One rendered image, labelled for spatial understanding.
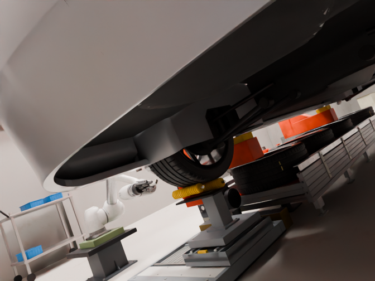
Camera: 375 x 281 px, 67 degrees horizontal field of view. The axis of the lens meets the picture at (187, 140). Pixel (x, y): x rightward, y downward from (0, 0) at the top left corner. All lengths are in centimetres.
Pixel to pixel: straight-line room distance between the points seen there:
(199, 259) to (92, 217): 137
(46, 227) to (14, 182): 88
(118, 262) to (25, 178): 294
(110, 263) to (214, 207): 136
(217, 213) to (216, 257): 28
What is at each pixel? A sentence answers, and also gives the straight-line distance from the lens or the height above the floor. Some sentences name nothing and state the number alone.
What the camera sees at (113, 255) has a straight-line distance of 288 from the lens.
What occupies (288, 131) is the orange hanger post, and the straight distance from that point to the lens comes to 409.
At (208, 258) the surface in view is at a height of 13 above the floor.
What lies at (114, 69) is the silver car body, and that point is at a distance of 53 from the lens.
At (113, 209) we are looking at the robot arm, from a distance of 290.
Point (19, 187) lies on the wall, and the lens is 537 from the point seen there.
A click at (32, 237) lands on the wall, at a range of 532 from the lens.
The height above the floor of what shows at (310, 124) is 59.
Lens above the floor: 65
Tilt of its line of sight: 5 degrees up
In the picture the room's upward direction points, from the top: 21 degrees counter-clockwise
